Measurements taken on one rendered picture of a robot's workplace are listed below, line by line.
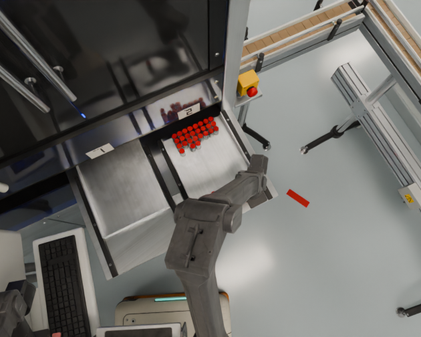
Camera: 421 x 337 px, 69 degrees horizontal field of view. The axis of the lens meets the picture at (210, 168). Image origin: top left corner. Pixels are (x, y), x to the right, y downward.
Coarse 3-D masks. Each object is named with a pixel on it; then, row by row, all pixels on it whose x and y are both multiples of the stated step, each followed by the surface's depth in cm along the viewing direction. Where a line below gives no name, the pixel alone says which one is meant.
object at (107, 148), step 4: (108, 144) 104; (96, 148) 103; (104, 148) 106; (108, 148) 107; (112, 148) 109; (88, 152) 103; (92, 152) 104; (96, 152) 106; (100, 152) 107; (104, 152) 109; (92, 156) 107; (96, 156) 109
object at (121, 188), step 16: (128, 144) 121; (96, 160) 120; (112, 160) 120; (128, 160) 120; (144, 160) 120; (80, 176) 116; (96, 176) 118; (112, 176) 118; (128, 176) 118; (144, 176) 118; (96, 192) 117; (112, 192) 116; (128, 192) 116; (144, 192) 116; (160, 192) 116; (96, 208) 115; (112, 208) 115; (128, 208) 115; (144, 208) 115; (160, 208) 115; (112, 224) 113; (128, 224) 113
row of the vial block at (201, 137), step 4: (212, 128) 118; (216, 128) 118; (204, 132) 118; (208, 132) 118; (212, 132) 118; (216, 132) 120; (196, 136) 117; (200, 136) 117; (204, 136) 119; (212, 136) 121; (188, 140) 117; (192, 140) 119; (196, 140) 118; (200, 140) 120; (180, 144) 117; (184, 144) 117; (188, 144) 119; (184, 148) 120
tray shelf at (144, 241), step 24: (192, 120) 124; (144, 144) 122; (72, 168) 119; (168, 168) 119; (168, 216) 114; (96, 240) 112; (120, 240) 112; (144, 240) 112; (168, 240) 112; (120, 264) 110
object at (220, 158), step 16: (224, 128) 123; (208, 144) 121; (224, 144) 121; (176, 160) 120; (192, 160) 120; (208, 160) 120; (224, 160) 120; (240, 160) 120; (192, 176) 118; (208, 176) 118; (224, 176) 118; (192, 192) 116; (208, 192) 116
